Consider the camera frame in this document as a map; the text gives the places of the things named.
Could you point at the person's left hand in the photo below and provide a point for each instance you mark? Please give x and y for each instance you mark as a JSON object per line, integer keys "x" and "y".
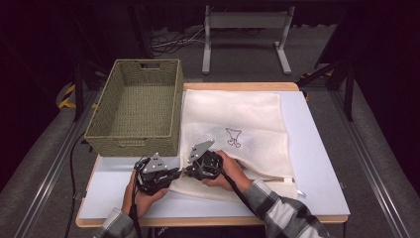
{"x": 143, "y": 205}

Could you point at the person's right hand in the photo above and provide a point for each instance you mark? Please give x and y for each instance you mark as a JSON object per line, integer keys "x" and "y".
{"x": 232, "y": 172}

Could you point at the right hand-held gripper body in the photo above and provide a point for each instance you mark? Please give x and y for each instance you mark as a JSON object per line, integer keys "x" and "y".
{"x": 206, "y": 163}

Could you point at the yellow black striped tape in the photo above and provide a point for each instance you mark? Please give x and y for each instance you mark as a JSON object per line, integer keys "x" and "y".
{"x": 67, "y": 95}

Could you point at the grey metal stand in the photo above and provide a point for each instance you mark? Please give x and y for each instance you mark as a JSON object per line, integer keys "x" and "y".
{"x": 247, "y": 20}

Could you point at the cream mesh laundry bag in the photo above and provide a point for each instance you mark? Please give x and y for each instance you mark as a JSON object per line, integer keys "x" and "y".
{"x": 237, "y": 109}

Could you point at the green woven basket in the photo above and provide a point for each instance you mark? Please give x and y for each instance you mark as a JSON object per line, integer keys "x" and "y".
{"x": 142, "y": 109}

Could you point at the aluminium floor rail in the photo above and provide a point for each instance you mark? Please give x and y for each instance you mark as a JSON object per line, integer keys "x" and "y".
{"x": 373, "y": 185}
{"x": 49, "y": 178}

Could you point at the black metal stand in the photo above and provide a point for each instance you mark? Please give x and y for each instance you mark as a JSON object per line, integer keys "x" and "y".
{"x": 348, "y": 92}
{"x": 78, "y": 92}

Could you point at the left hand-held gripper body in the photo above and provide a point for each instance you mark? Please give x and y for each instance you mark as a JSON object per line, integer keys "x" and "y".
{"x": 153, "y": 178}

